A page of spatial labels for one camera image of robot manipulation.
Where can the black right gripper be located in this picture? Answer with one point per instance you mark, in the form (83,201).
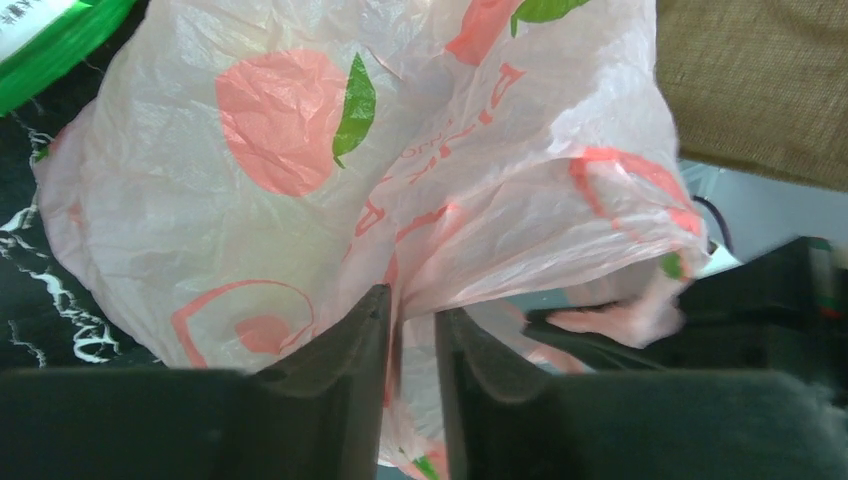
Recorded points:
(785,310)

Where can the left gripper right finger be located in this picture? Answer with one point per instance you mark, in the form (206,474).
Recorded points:
(506,418)

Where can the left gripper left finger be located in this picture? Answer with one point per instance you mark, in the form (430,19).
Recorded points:
(315,414)

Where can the pink plastic grocery bag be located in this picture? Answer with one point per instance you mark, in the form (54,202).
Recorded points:
(250,169)

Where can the brown paper bag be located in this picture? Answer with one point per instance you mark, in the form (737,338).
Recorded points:
(758,86)

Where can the green Chiba chips bag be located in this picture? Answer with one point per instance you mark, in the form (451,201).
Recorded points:
(42,40)

